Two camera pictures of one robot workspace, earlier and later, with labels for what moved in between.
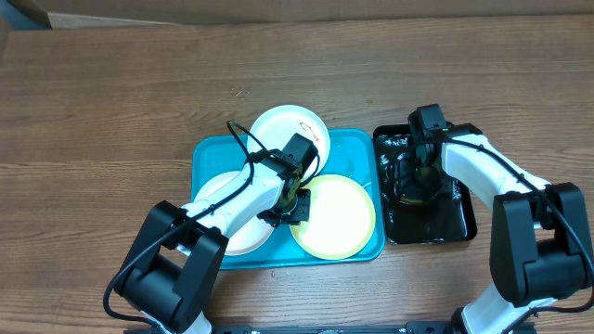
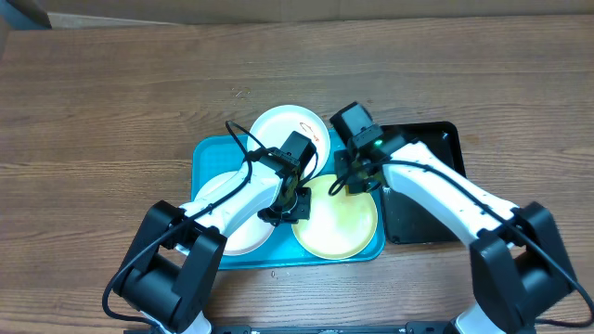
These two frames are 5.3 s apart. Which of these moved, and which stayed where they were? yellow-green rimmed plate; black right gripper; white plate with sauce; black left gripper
Moved: black right gripper
Stayed: white plate with sauce; yellow-green rimmed plate; black left gripper
